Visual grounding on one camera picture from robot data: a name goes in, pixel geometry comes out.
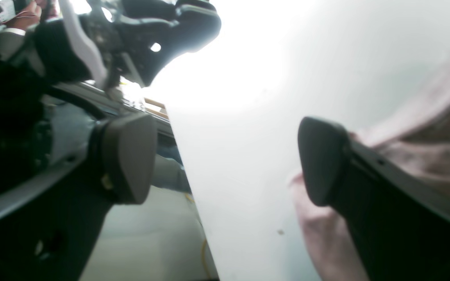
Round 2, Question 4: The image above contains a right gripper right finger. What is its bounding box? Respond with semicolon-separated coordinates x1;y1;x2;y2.
298;117;450;281

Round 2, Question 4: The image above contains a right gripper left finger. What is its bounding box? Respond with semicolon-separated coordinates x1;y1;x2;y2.
0;113;157;281

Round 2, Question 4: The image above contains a mauve pink T-shirt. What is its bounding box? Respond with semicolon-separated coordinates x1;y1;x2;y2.
289;33;450;281

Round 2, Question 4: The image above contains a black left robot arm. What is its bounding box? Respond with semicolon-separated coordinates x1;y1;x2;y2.
0;0;222;117

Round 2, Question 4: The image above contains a person's bare hand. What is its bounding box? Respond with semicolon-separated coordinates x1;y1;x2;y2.
4;0;46;31

